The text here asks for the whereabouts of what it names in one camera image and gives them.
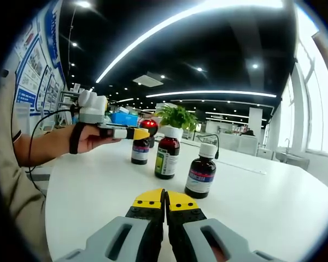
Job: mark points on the metal storage shelf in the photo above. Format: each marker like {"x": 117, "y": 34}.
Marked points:
{"x": 67, "y": 95}

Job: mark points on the green potted plant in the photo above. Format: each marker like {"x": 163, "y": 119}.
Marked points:
{"x": 177, "y": 114}

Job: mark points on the white office chair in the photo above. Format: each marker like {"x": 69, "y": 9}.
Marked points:
{"x": 248, "y": 146}

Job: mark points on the white power strip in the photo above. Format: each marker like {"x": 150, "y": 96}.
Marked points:
{"x": 243, "y": 166}

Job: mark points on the ceiling light strip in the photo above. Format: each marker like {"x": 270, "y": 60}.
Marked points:
{"x": 207, "y": 93}

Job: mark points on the white table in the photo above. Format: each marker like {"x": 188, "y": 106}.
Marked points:
{"x": 98, "y": 196}

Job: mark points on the person's beige shirt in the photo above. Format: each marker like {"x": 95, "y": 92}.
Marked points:
{"x": 16, "y": 204}

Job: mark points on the blue white wall poster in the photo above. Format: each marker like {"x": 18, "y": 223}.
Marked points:
{"x": 35, "y": 68}

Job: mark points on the small dark medicine bottle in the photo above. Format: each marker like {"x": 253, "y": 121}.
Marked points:
{"x": 140, "y": 152}
{"x": 199, "y": 174}

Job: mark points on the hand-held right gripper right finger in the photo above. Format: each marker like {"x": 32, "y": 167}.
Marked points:
{"x": 196, "y": 234}

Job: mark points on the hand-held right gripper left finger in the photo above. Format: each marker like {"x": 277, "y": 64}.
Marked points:
{"x": 120, "y": 234}

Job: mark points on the long curved ceiling light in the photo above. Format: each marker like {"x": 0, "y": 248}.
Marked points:
{"x": 158, "y": 30}

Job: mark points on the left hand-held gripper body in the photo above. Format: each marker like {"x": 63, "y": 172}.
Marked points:
{"x": 93, "y": 109}

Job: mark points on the tall red medicine bottle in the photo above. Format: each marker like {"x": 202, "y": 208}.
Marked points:
{"x": 166, "y": 158}

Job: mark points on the black barcode scanner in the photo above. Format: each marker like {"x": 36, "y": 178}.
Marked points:
{"x": 151, "y": 125}

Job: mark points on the steel sink with faucet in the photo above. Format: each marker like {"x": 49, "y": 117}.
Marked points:
{"x": 292, "y": 158}

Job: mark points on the ceiling air vent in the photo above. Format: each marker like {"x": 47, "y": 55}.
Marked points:
{"x": 148, "y": 79}

